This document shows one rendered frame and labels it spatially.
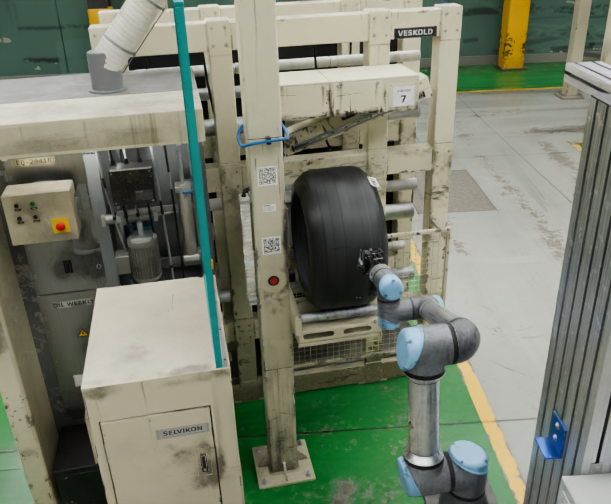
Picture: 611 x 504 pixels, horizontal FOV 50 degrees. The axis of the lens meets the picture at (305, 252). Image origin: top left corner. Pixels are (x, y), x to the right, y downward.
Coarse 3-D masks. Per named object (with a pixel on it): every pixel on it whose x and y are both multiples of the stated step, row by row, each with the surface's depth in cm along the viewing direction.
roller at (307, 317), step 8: (368, 304) 275; (376, 304) 275; (304, 312) 271; (312, 312) 271; (320, 312) 271; (328, 312) 271; (336, 312) 271; (344, 312) 272; (352, 312) 272; (360, 312) 273; (368, 312) 274; (376, 312) 275; (304, 320) 269; (312, 320) 270; (320, 320) 271
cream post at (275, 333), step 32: (256, 0) 219; (256, 32) 223; (256, 64) 228; (256, 96) 233; (256, 128) 238; (256, 160) 243; (256, 192) 249; (256, 224) 255; (256, 256) 261; (256, 288) 277; (288, 288) 270; (288, 320) 277; (288, 352) 284; (288, 384) 292; (288, 416) 300; (288, 448) 308
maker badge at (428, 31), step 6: (396, 30) 290; (402, 30) 290; (408, 30) 291; (414, 30) 291; (420, 30) 292; (426, 30) 292; (432, 30) 293; (396, 36) 291; (402, 36) 291; (408, 36) 292; (414, 36) 293; (420, 36) 293; (426, 36) 294; (432, 36) 294
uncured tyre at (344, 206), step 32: (320, 192) 250; (352, 192) 250; (320, 224) 245; (352, 224) 245; (384, 224) 251; (320, 256) 246; (352, 256) 246; (384, 256) 251; (320, 288) 253; (352, 288) 253
